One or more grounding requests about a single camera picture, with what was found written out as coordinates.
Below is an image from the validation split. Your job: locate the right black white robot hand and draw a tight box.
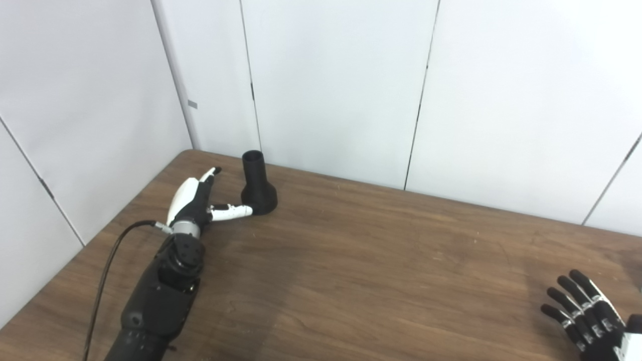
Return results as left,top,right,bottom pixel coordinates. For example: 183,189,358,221
541,269,642,361

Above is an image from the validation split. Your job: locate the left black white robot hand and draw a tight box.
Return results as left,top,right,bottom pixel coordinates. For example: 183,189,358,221
166,167,254,226

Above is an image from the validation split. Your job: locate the black flared nozzle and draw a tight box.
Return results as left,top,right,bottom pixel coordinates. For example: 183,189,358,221
241,150,278,216

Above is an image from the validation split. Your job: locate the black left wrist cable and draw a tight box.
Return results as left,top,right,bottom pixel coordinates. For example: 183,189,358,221
83,220,174,361

